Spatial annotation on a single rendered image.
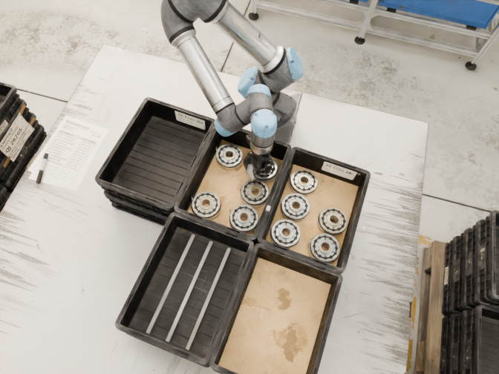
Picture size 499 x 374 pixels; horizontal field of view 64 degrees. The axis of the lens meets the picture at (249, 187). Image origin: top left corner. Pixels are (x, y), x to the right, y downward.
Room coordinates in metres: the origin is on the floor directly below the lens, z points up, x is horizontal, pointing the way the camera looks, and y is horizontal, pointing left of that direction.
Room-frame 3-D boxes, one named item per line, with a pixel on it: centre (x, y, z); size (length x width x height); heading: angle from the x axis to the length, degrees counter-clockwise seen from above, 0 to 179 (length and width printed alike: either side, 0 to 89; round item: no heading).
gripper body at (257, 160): (0.72, -0.03, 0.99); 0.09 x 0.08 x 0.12; 25
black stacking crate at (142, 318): (0.28, 0.16, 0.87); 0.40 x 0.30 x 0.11; 164
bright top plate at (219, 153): (0.79, 0.09, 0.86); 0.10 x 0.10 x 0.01
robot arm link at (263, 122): (0.73, -0.03, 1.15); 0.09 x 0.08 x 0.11; 10
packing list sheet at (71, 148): (0.83, 0.77, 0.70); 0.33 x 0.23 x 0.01; 169
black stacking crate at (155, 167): (0.75, 0.34, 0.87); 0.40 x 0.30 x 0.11; 164
